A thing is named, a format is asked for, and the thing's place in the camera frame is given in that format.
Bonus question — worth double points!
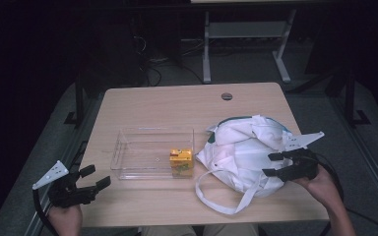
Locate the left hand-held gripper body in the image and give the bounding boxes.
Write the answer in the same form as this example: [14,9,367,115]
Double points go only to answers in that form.
[31,160,99,209]

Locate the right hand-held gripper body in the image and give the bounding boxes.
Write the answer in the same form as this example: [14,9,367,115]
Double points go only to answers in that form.
[276,131,326,183]

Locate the white cloth tote bag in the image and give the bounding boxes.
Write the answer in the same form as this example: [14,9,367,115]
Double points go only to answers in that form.
[194,114,304,216]

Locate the clear plastic container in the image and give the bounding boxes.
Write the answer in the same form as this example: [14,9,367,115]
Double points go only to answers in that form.
[109,126,196,181]

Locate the yellow juice carton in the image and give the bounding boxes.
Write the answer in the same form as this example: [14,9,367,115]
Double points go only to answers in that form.
[168,147,195,179]

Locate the person's left hand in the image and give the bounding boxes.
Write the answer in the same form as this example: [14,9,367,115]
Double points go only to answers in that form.
[46,205,84,236]

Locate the person's right hand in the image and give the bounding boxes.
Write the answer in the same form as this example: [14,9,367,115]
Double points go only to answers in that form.
[290,162,340,206]

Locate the black metal stand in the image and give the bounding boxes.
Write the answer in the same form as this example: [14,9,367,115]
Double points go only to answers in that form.
[342,67,372,128]
[63,72,87,128]

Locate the aluminium frame rail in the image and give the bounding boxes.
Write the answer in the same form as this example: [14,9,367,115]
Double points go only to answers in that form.
[330,96,378,222]
[23,140,90,236]

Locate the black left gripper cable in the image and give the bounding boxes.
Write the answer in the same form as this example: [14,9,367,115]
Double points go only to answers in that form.
[31,189,59,236]

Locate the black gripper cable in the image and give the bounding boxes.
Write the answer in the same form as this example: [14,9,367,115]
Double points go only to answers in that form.
[31,189,59,236]
[313,151,378,236]

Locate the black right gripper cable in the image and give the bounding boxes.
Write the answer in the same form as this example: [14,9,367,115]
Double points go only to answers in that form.
[313,151,378,236]

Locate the black floor cables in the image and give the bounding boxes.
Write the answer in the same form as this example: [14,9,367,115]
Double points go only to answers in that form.
[133,32,205,88]

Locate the white metal desk frame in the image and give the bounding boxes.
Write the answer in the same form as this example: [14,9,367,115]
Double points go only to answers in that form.
[202,8,298,85]

